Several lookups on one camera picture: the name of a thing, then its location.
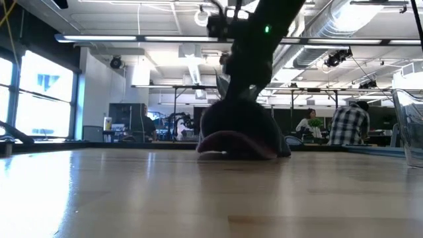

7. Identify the green snake plant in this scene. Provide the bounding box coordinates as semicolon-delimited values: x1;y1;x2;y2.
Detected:
215;69;232;100

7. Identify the person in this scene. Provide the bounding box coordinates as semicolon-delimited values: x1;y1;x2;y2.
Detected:
141;103;158;142
295;108;323;139
328;100;371;146

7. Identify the blue chair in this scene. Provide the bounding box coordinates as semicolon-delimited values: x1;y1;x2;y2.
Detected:
284;135;303;146

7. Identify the black cabinet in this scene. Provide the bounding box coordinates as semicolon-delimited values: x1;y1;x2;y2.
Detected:
108;102;145;142

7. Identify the black monitor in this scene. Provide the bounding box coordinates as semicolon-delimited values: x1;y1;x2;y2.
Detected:
368;104;396;137

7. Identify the overhead LED light bar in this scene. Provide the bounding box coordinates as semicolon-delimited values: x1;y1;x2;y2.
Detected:
54;32;423;46

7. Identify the clear plastic bin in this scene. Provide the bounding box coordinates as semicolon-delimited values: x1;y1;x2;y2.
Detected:
391;88;423;169

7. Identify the grey box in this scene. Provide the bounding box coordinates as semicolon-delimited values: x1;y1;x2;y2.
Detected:
82;125;104;142

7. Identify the large bright window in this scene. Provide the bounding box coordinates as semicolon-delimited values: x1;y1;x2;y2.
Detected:
15;49;75;139

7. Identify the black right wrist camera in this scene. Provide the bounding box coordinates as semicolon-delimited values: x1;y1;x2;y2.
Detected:
207;15;232;38

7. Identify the silver ventilation duct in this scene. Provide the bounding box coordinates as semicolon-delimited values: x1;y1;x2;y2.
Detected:
274;0;387;70

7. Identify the white cable coil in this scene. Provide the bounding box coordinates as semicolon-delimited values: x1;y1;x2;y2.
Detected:
194;9;212;27

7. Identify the black workbench frame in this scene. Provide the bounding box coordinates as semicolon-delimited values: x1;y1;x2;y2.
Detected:
264;86;340;141
131;84;217;143

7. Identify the black aluminium table frame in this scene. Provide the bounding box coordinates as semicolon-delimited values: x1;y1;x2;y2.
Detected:
0;120;406;159

